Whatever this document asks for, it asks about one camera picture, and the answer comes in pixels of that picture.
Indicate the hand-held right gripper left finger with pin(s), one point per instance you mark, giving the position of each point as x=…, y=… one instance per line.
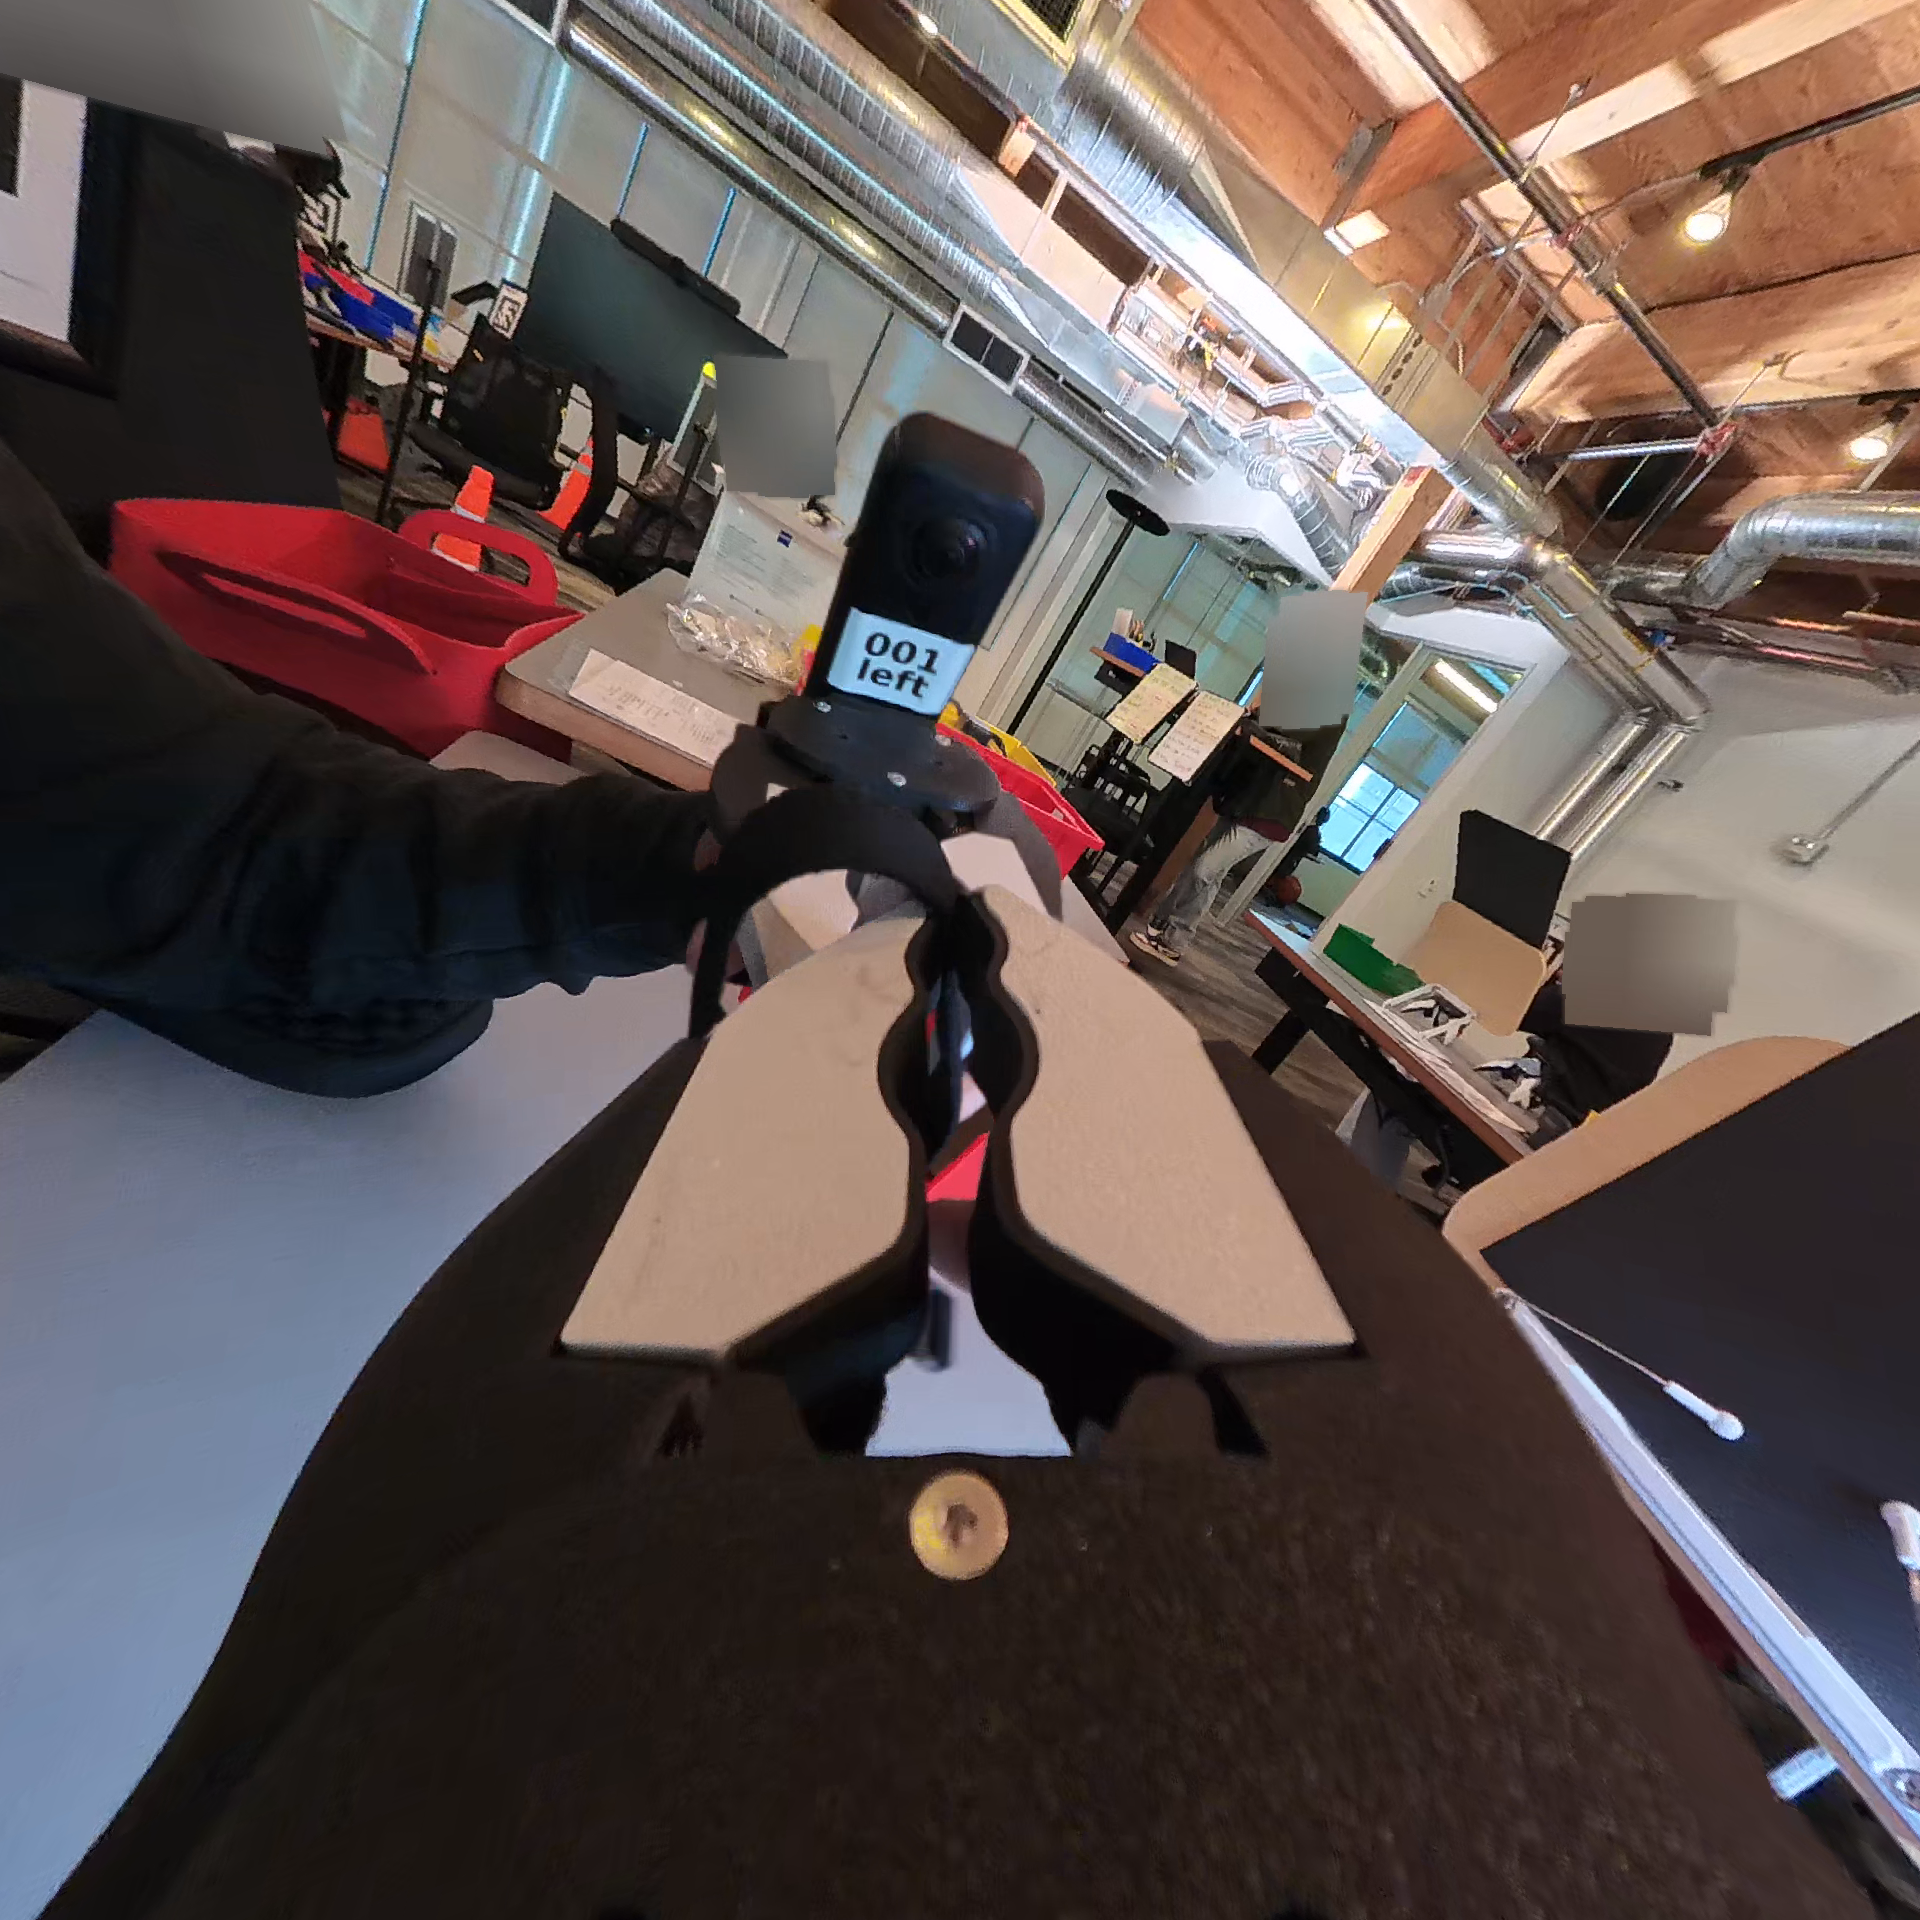
x=751, y=1184

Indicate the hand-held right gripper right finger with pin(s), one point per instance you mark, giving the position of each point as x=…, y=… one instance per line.
x=1154, y=1184

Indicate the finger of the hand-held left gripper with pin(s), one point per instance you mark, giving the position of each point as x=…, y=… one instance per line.
x=1019, y=873
x=818, y=922

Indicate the red ribbed bin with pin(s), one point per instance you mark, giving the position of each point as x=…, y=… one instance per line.
x=1036, y=802

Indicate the yellow plastic bin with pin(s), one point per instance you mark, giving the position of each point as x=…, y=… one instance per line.
x=1001, y=745

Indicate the red plastic bin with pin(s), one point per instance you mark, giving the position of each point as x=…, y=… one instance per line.
x=961, y=1194

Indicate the black floor lamp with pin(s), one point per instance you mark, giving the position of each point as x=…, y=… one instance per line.
x=1136, y=516

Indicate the paper flip board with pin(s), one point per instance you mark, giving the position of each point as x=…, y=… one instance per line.
x=1207, y=733
x=1147, y=703

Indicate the clear plastic bag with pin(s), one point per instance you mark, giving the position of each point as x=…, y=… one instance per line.
x=733, y=637

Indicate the long wooden desk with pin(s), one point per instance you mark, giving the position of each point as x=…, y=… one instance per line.
x=1349, y=1019

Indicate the grey side table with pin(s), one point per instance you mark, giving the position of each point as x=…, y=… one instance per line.
x=629, y=713

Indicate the green plastic bin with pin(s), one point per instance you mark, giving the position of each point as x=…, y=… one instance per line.
x=1364, y=961

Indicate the orange traffic cone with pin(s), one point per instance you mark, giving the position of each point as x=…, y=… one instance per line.
x=570, y=480
x=474, y=516

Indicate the black monitor screen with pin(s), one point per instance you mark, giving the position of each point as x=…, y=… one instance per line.
x=629, y=315

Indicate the black office chair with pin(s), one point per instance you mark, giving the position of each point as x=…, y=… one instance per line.
x=509, y=420

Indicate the wooden-rimmed black board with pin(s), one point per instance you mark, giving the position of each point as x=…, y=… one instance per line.
x=1500, y=901
x=1769, y=1275

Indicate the red tote basket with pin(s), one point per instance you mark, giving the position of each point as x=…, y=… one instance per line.
x=300, y=629

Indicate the black display easel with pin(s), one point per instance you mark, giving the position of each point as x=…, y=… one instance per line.
x=225, y=375

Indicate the track spotlight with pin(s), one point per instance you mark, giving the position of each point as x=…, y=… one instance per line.
x=1711, y=217
x=1873, y=436

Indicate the framed marker sign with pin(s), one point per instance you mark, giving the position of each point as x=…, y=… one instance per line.
x=37, y=211

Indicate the silver ventilation duct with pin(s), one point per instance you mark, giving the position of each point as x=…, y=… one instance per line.
x=1290, y=495
x=1800, y=540

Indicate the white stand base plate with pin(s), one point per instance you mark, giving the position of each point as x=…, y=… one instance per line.
x=1711, y=1411

